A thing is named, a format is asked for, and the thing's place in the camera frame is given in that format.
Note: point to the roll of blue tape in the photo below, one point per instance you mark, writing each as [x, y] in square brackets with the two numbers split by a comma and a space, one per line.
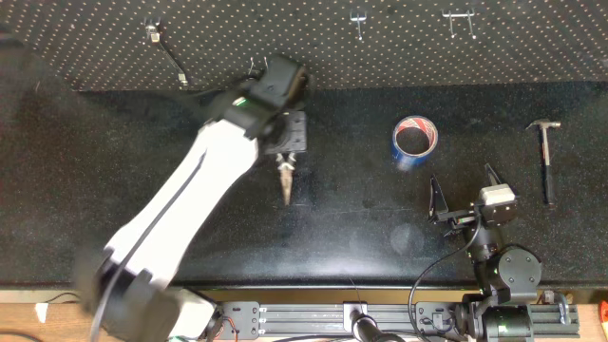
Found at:
[404, 159]

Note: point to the metal hook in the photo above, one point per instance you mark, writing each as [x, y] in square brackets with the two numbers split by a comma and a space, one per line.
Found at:
[358, 19]
[252, 66]
[152, 22]
[458, 15]

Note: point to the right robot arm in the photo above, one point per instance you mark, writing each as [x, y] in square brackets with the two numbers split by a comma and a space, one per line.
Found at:
[518, 271]

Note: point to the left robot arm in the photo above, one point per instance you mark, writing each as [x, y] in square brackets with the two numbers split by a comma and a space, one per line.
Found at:
[209, 166]

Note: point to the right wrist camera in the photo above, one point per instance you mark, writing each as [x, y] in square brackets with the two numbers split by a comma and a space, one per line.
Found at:
[496, 194]

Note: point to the wrench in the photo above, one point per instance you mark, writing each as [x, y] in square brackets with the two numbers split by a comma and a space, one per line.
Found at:
[167, 56]

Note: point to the black and white pliers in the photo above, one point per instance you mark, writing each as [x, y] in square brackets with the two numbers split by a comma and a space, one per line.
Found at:
[286, 183]

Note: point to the white paper tag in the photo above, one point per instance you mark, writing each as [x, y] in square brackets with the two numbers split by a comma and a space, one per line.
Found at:
[41, 311]

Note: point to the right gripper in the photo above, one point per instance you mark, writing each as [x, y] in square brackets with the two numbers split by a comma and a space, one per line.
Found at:
[499, 214]

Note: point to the black pegboard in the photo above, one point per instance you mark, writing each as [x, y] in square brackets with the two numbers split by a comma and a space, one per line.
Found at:
[404, 57]

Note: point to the hammer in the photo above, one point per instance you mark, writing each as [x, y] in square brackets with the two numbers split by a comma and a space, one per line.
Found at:
[546, 152]

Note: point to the mounting rail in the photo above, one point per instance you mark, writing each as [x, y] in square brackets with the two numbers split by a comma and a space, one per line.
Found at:
[304, 318]

